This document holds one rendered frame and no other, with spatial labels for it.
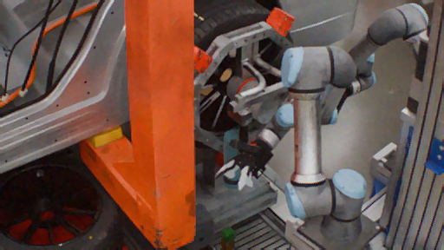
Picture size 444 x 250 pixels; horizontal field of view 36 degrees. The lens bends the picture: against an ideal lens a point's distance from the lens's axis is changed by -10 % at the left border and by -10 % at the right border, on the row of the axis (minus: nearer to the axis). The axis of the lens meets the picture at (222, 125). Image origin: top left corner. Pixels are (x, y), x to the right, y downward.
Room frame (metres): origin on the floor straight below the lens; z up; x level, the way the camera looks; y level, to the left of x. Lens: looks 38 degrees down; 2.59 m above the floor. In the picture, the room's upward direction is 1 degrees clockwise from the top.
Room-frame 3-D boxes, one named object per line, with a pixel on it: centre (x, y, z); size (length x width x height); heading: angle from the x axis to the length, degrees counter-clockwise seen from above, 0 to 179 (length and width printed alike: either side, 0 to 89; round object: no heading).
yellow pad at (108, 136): (2.39, 0.50, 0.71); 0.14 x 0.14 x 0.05; 36
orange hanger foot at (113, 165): (2.25, 0.40, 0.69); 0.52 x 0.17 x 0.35; 36
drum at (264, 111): (2.44, -0.12, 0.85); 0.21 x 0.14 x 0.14; 36
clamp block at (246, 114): (2.23, -0.06, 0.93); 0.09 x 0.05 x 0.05; 36
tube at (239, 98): (2.34, -0.07, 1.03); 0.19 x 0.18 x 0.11; 36
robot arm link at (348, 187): (1.73, -0.41, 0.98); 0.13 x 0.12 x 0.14; 100
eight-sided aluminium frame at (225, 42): (2.49, -0.08, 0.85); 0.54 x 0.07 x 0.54; 126
